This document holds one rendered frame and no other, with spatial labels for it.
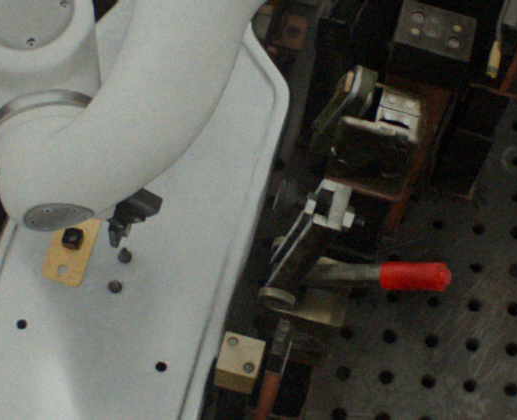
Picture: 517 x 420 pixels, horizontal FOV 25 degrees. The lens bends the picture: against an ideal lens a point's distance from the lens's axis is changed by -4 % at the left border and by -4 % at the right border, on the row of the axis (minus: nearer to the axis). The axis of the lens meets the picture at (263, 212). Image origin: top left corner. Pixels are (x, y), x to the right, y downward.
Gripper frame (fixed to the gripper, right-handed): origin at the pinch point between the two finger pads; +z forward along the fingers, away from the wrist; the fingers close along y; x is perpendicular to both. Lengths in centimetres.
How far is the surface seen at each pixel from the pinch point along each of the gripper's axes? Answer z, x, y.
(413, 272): -7.8, 0.3, -28.8
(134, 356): 5.8, 8.9, -8.4
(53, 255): 5.5, 2.1, 1.4
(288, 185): -15.9, -0.3, -18.0
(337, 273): -3.8, 0.3, -23.2
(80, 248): 5.5, 0.7, -0.8
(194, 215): 5.9, -5.4, -9.7
